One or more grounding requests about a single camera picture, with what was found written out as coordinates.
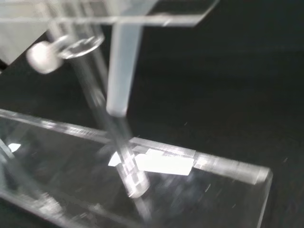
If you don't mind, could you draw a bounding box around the clear acrylic funnel stand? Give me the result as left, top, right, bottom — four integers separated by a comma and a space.
0, 0, 274, 228

